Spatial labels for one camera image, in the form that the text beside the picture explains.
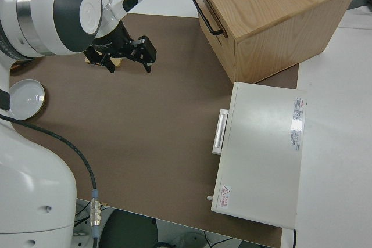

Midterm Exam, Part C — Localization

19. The brown table mat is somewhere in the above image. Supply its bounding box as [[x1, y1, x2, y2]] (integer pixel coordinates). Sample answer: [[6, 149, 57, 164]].
[[8, 13, 300, 248]]

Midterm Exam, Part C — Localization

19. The white oven door handle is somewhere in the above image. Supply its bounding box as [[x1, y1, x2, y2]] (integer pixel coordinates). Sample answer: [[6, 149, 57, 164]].
[[211, 108, 230, 156]]

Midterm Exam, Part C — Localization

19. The gray round plate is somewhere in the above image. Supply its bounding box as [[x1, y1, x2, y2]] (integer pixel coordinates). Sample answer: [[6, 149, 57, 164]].
[[8, 78, 47, 121]]

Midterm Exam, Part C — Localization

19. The black round floor base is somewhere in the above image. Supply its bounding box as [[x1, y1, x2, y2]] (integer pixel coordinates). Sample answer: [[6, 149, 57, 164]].
[[98, 209, 158, 248]]

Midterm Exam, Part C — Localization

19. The black cable with metal connector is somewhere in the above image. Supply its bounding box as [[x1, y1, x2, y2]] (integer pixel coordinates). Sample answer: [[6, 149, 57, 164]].
[[0, 113, 103, 248]]

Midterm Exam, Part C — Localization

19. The black metal drawer handle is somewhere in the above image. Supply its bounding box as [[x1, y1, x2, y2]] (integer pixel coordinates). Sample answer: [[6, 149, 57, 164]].
[[191, 0, 224, 36]]

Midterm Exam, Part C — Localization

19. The white toaster oven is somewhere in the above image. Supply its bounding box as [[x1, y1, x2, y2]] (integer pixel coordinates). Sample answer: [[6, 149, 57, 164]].
[[205, 81, 308, 231]]

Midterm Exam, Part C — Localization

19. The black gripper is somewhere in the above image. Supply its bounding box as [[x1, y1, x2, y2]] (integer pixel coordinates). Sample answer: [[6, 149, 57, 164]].
[[83, 23, 158, 74]]

